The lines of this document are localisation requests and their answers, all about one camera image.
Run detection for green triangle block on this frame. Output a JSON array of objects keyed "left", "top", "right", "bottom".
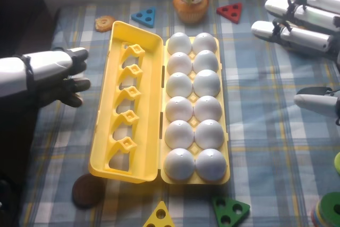
[{"left": 211, "top": 196, "right": 251, "bottom": 227}]

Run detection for red triangle block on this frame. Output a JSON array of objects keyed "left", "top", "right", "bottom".
[{"left": 216, "top": 2, "right": 243, "bottom": 24}]

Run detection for red toy ring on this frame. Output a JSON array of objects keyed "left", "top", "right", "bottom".
[{"left": 310, "top": 202, "right": 324, "bottom": 227}]

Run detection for white toy egg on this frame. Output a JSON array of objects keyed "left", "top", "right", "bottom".
[
  {"left": 195, "top": 148, "right": 228, "bottom": 182},
  {"left": 193, "top": 95, "right": 223, "bottom": 122},
  {"left": 167, "top": 32, "right": 192, "bottom": 55},
  {"left": 164, "top": 148, "right": 196, "bottom": 183},
  {"left": 192, "top": 49, "right": 219, "bottom": 74},
  {"left": 165, "top": 96, "right": 194, "bottom": 122},
  {"left": 166, "top": 72, "right": 193, "bottom": 98},
  {"left": 192, "top": 32, "right": 217, "bottom": 54},
  {"left": 193, "top": 69, "right": 222, "bottom": 97},
  {"left": 166, "top": 52, "right": 193, "bottom": 75},
  {"left": 194, "top": 119, "right": 225, "bottom": 150},
  {"left": 164, "top": 119, "right": 195, "bottom": 149}
]

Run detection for blue plaid tablecloth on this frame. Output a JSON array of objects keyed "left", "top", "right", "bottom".
[{"left": 20, "top": 0, "right": 340, "bottom": 227}]

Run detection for yellow egg carton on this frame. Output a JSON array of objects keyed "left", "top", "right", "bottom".
[{"left": 88, "top": 20, "right": 231, "bottom": 185}]

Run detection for tan toy biscuit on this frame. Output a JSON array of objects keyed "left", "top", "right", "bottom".
[{"left": 95, "top": 15, "right": 116, "bottom": 33}]

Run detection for brown round toy cookie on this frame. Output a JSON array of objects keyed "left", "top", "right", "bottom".
[{"left": 72, "top": 173, "right": 106, "bottom": 208}]

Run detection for blue triangle block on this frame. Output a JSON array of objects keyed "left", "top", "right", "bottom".
[{"left": 130, "top": 6, "right": 157, "bottom": 28}]

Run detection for toy cupcake with strawberries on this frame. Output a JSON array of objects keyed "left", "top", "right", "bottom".
[{"left": 172, "top": 0, "right": 210, "bottom": 24}]

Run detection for yellow triangle block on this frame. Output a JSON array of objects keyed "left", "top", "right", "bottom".
[{"left": 142, "top": 200, "right": 176, "bottom": 227}]

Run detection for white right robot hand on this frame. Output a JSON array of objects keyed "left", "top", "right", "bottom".
[{"left": 251, "top": 0, "right": 340, "bottom": 126}]

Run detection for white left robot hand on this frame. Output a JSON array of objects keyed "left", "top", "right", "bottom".
[{"left": 0, "top": 47, "right": 91, "bottom": 108}]

